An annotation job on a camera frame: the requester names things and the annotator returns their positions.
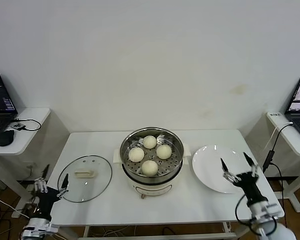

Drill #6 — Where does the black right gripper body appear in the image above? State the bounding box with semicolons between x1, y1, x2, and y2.
233;172;269;206

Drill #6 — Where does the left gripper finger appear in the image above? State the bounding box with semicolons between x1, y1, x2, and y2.
34;164;51;194
56;173;70;199

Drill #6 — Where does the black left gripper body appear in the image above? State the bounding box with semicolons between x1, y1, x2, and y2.
36;186;61;222

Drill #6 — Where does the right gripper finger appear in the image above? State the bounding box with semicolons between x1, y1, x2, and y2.
219;157;242;185
243;152;261;178

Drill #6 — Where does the glass lid with cream handle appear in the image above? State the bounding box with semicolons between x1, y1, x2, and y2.
57;154;113;203

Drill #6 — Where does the white steamed baozi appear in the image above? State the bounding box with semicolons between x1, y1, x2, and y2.
141;160;159;177
156;144;173;160
142;135;158;149
128;147;145;163

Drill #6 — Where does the stainless steel steamer basket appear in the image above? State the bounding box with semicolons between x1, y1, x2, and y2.
119;126;185;182

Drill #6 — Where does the white floor power strip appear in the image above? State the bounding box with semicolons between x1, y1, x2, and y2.
26;184;38;201

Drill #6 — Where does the white round plate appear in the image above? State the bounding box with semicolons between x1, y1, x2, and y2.
191;144;251;194

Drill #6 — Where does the white side desk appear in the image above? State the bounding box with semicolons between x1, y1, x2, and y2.
266;111;300;213
0;107;52;218

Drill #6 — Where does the black computer mouse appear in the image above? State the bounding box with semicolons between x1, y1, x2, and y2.
0;129;16;147

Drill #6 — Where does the small black usb hub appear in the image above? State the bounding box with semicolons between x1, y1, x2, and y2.
10;122;26;131

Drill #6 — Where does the white work table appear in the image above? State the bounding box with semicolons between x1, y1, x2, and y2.
30;128;286;240

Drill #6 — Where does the black cable with adapter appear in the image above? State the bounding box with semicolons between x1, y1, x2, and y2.
262;122;295;240

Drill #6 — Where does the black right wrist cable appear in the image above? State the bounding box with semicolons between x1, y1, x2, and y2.
235;193;278;240

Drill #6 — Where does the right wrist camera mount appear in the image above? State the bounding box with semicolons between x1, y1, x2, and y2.
249;202;285;222

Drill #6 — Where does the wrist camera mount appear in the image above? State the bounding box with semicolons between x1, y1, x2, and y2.
21;223;60;237
249;202;285;222

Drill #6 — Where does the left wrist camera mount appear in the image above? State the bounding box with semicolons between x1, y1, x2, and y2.
21;223;60;237

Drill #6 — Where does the white laptop cable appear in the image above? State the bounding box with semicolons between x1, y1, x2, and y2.
264;121;293;151

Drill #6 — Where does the black floor cable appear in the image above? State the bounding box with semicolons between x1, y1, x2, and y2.
0;199;16;240

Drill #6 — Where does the black hub cable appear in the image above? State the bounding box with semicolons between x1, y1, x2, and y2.
13;117;42;132

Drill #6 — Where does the tangled thin white cable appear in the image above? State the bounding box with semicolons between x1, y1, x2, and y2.
88;225;133;237

